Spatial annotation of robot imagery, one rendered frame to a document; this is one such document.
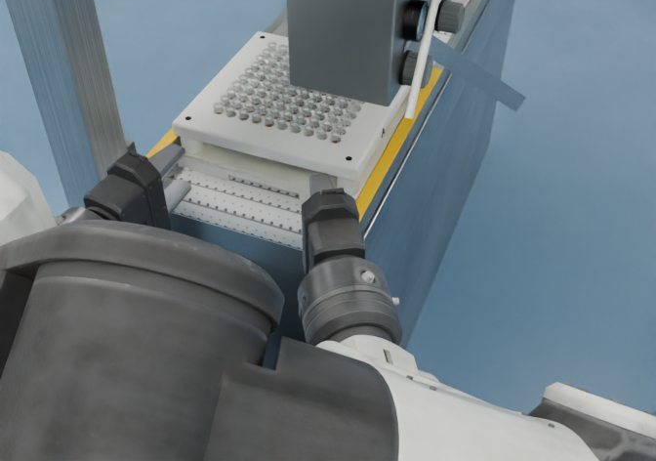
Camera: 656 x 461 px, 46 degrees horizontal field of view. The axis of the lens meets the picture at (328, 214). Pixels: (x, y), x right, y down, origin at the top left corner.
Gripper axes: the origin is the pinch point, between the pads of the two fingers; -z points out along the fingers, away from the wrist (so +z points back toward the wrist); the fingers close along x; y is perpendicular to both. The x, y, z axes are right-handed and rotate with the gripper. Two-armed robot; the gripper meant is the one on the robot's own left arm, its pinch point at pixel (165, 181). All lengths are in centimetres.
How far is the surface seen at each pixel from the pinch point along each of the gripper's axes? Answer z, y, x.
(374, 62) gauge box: -6.9, 22.1, -18.4
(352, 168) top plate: -12.6, 17.2, 0.1
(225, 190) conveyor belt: -8.4, 1.5, 7.2
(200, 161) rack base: -9.6, -3.0, 5.2
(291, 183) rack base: -11.3, 9.4, 4.7
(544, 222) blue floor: -114, 23, 89
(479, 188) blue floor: -118, 3, 89
